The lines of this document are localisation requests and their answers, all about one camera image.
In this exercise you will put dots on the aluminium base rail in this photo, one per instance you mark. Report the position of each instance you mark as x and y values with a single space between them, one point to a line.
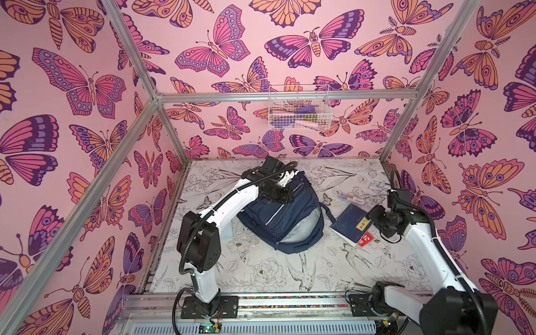
347 312

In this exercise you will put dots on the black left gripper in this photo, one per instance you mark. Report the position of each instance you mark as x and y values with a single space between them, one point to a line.
287 191

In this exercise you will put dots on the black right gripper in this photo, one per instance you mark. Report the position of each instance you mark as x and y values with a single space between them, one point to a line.
377 218

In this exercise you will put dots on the red booklet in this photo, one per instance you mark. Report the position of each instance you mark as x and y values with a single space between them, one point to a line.
366 239

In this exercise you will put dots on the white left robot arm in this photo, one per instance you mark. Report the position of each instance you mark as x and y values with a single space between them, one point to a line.
199 243

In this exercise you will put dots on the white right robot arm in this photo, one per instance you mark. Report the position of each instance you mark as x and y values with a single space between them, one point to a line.
457 306

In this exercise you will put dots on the clear pen with red cap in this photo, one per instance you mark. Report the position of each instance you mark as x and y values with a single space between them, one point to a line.
355 199

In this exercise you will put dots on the navy blue student backpack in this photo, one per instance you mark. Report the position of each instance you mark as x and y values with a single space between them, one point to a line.
292 227

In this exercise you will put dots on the green controller board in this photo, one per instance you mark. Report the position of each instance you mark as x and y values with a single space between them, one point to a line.
210 328

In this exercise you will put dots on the white wire wall basket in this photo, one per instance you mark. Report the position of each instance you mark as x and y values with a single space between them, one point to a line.
291 110

